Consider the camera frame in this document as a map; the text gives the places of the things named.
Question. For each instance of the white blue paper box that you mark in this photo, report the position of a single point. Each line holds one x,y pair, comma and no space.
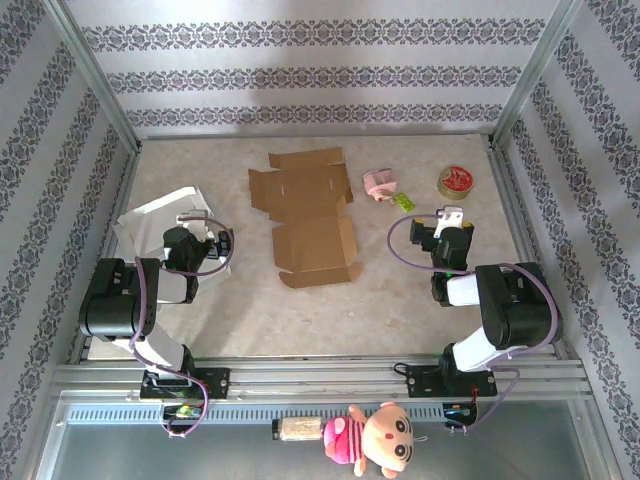
145,225

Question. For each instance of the brown cardboard box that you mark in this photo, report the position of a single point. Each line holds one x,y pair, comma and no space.
310,240

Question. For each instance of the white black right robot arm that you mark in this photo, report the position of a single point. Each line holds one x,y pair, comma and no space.
520,310

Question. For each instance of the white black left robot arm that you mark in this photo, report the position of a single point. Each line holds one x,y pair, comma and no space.
107,310

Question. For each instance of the green toy brick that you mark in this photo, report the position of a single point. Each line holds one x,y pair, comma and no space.
405,202

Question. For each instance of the red gold round tin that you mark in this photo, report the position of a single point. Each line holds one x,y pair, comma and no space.
455,182

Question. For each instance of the pink toy figure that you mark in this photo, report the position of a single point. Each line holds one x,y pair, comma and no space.
379,184

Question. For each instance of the beige black small device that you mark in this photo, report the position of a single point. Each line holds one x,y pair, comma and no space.
300,429

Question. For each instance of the grey metal tray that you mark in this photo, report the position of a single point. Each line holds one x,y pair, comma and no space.
225,460

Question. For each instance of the pink plush doll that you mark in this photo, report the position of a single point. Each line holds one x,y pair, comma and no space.
350,440

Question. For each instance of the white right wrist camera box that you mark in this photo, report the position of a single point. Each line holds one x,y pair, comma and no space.
450,216

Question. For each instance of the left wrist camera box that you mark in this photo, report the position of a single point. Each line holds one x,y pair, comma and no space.
192,223

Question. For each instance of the aluminium table side rail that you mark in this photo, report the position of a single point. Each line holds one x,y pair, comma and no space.
123,195
515,200

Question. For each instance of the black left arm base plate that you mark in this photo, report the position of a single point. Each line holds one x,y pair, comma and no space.
217,382

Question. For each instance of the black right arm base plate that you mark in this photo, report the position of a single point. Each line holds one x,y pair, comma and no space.
420,382

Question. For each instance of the aluminium mounting rail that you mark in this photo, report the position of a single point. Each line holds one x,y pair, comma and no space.
320,375

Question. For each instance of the aluminium frame post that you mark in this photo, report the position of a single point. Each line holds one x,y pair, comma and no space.
90,70
537,70

